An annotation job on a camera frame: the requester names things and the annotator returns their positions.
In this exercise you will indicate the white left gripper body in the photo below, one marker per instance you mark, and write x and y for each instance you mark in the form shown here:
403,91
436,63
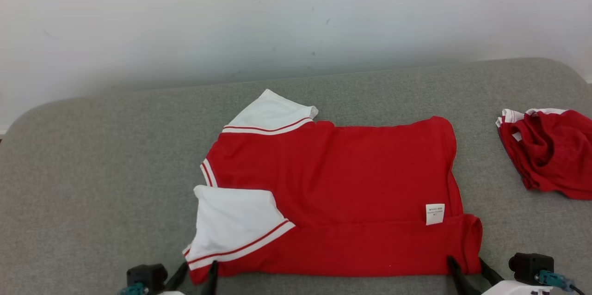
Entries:
172,293

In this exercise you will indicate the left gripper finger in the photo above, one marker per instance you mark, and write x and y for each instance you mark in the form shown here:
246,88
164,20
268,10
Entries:
178,279
210,283

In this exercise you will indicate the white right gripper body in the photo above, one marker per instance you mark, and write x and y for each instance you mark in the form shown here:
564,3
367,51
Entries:
513,289

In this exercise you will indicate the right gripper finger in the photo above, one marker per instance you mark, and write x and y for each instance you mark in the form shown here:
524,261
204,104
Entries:
491,274
460,283

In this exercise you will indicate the red shorts with white stripes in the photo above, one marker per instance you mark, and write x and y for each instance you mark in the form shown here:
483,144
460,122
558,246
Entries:
550,156

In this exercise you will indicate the red jersey with white sleeves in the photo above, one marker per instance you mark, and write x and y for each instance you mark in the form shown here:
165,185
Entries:
347,170

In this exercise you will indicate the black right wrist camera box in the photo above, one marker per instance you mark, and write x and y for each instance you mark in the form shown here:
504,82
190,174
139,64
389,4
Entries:
529,267

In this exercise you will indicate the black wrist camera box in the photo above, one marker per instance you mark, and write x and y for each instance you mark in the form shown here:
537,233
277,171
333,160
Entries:
147,276
529,267

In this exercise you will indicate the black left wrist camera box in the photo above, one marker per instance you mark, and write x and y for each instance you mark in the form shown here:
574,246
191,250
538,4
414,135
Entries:
147,276

